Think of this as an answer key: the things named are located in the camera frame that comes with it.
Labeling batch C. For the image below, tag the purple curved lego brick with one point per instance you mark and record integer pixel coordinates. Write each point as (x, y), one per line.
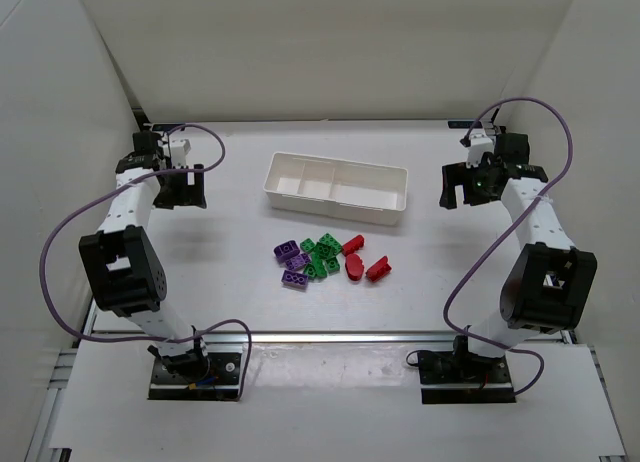
(285, 251)

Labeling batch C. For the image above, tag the red long lego brick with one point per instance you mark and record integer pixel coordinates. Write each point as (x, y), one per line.
(353, 245)

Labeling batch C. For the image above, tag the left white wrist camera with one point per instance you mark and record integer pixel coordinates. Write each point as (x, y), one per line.
(177, 151)

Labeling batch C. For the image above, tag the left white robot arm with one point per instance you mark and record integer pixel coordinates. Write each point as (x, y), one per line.
(124, 272)

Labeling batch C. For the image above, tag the green thin lego brick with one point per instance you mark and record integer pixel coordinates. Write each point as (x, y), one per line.
(318, 265)

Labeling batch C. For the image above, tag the green lego plate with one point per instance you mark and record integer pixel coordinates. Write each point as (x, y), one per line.
(329, 240)

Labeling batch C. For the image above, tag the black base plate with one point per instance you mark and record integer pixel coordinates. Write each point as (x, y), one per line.
(445, 380)
(218, 380)

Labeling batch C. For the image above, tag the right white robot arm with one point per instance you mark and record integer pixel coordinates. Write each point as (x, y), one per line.
(548, 287)

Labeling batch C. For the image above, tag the green square lego brick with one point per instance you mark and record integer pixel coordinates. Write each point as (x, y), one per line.
(307, 245)

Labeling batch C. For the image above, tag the red sloped lego brick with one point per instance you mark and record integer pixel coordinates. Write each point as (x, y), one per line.
(378, 270)

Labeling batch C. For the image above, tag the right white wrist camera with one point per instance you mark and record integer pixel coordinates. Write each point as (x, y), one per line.
(477, 144)

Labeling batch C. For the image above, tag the purple small lego brick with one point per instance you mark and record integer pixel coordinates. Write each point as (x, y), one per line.
(298, 262)

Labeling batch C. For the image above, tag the green curved lego brick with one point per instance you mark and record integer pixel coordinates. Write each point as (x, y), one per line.
(323, 251)

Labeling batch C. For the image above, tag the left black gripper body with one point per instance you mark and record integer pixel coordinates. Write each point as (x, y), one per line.
(181, 196)

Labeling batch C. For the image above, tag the purple long lego brick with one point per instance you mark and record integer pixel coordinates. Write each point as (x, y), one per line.
(293, 279)

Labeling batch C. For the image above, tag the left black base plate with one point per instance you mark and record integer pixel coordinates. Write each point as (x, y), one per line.
(218, 380)

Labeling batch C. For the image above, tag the white three-compartment tray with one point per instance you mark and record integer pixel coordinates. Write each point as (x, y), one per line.
(337, 188)

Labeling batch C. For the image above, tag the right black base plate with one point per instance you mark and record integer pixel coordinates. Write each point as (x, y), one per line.
(445, 380)

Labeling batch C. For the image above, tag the green small lego brick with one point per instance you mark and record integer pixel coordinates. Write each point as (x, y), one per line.
(310, 271)
(332, 265)

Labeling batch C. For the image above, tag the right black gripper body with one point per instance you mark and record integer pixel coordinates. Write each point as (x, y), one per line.
(460, 178)

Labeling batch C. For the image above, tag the red rounded lego brick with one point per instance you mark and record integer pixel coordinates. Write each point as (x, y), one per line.
(354, 267)

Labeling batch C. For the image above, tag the aluminium frame rail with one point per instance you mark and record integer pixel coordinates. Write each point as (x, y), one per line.
(262, 337)

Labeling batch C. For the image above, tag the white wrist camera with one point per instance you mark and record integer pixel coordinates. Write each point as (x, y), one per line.
(477, 144)
(177, 151)

